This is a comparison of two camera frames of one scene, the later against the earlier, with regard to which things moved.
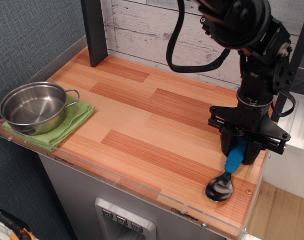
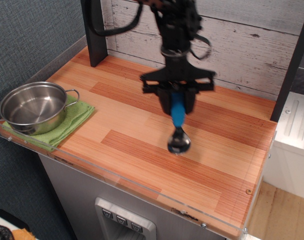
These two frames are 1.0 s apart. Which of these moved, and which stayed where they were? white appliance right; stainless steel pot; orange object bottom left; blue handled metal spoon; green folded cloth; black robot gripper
Moved: blue handled metal spoon; black robot gripper
Stayed: green folded cloth; stainless steel pot; orange object bottom left; white appliance right
